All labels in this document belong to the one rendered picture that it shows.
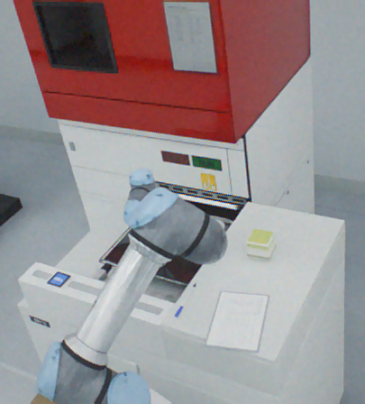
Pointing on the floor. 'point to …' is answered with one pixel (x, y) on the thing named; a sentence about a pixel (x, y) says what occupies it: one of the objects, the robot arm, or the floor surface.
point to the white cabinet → (317, 374)
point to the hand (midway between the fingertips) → (162, 264)
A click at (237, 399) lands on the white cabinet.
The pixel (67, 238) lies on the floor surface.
